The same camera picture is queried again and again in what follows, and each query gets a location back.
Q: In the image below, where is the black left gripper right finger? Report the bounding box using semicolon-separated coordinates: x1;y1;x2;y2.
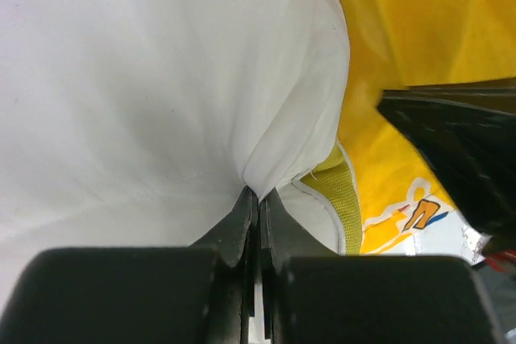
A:
259;192;506;343

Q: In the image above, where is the white pillow yellow piping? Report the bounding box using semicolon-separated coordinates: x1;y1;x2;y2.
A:
0;0;362;256

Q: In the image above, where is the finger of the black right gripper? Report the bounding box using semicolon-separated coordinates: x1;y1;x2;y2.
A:
377;85;515;238

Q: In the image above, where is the yellow pillowcase with logo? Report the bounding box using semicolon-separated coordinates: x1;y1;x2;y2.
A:
339;0;515;262

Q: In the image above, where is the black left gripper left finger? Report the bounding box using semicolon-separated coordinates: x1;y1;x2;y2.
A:
1;189;258;343

